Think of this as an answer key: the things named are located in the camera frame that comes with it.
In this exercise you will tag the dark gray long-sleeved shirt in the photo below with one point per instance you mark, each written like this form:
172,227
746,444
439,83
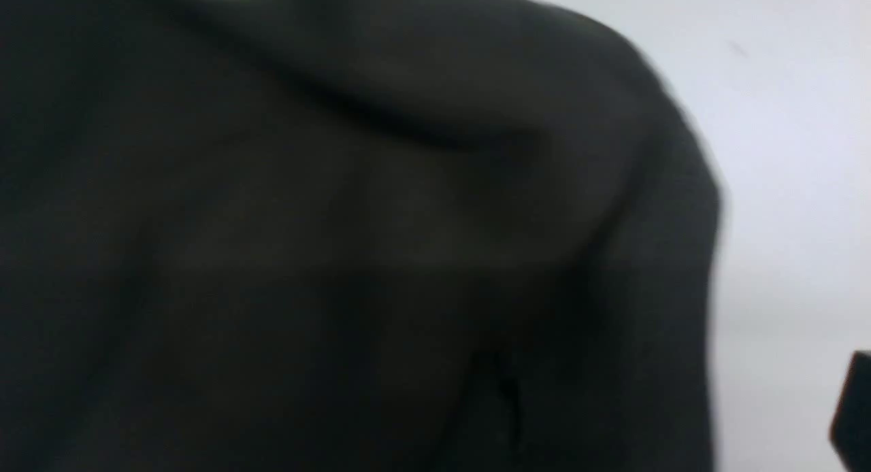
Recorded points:
347,235

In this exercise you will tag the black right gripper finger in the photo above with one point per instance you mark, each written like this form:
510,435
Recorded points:
849,431

